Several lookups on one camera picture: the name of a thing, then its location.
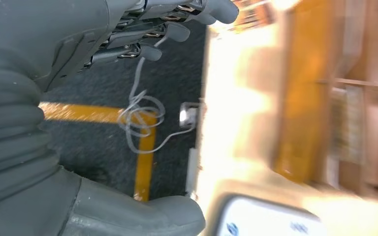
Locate white cable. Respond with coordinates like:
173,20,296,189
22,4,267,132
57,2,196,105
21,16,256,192
117,35,197,154

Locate yellow room key card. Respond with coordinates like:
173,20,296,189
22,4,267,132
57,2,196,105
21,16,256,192
233,0,275,33

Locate yellow floor tape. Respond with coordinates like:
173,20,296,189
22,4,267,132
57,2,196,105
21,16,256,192
39,101,158,203

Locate grey card reader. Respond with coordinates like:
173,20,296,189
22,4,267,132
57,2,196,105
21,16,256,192
215,194,378,236

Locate white power adapter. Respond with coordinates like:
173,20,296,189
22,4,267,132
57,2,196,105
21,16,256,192
179,102,200,129

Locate wooden desk organizer box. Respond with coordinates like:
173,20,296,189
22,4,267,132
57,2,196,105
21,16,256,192
274,0,378,196

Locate yellow room key cards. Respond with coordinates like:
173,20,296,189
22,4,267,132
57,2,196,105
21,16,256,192
331,86,367,165

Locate white table leg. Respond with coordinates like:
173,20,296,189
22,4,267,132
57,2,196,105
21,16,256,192
185,148,200,198

